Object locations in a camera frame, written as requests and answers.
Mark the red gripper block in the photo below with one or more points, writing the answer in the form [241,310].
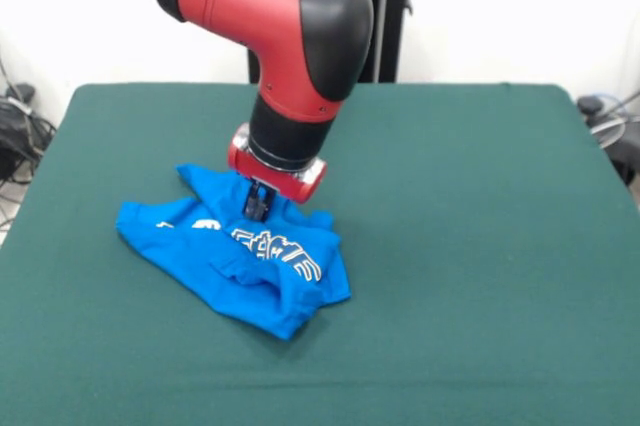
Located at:
[280,176]

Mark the blue laundry item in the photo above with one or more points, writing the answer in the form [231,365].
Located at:
[200,246]

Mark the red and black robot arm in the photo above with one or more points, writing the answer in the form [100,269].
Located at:
[280,36]

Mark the dark green table cloth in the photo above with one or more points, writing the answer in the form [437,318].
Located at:
[500,296]

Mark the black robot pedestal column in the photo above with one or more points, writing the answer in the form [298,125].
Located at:
[390,21]

